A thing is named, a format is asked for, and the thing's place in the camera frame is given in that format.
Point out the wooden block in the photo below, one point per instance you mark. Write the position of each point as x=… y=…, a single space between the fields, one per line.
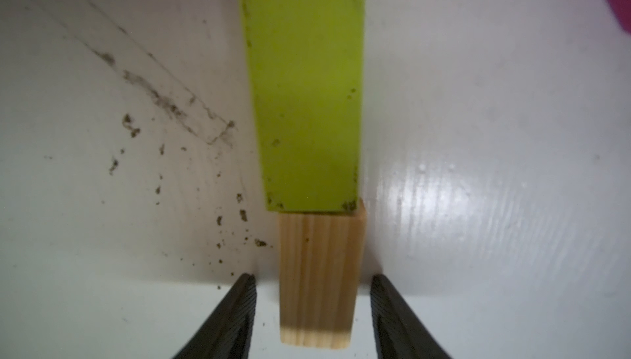
x=319 y=275

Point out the lime green block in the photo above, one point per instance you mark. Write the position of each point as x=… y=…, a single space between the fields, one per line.
x=305 y=61

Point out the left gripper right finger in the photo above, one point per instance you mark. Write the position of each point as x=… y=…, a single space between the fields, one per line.
x=399 y=334

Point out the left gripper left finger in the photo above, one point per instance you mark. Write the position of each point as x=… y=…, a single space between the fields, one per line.
x=227 y=332

